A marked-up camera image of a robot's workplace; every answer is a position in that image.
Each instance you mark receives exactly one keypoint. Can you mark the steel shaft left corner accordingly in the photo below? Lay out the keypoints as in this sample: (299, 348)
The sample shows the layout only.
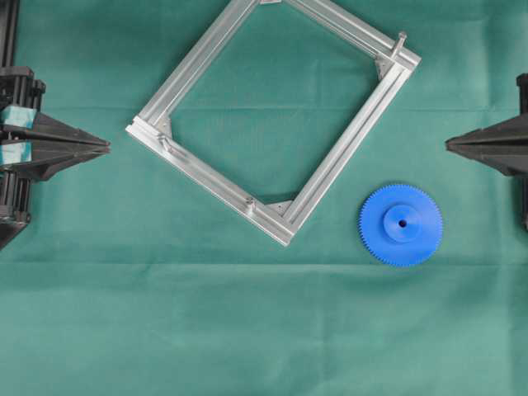
(166, 142)

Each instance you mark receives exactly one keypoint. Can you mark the square aluminium profile frame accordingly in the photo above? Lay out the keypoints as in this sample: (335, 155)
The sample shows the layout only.
(282, 220)

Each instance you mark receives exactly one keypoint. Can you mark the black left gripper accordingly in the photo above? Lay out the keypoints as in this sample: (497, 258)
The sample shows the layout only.
(21, 97)

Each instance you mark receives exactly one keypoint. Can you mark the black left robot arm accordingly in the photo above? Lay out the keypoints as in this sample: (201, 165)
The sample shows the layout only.
(34, 146)

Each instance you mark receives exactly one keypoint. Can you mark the blue plastic gear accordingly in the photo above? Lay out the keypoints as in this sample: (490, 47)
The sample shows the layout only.
(400, 225)

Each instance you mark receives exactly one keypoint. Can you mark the steel shaft right corner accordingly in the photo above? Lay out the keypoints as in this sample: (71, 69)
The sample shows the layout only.
(398, 44)

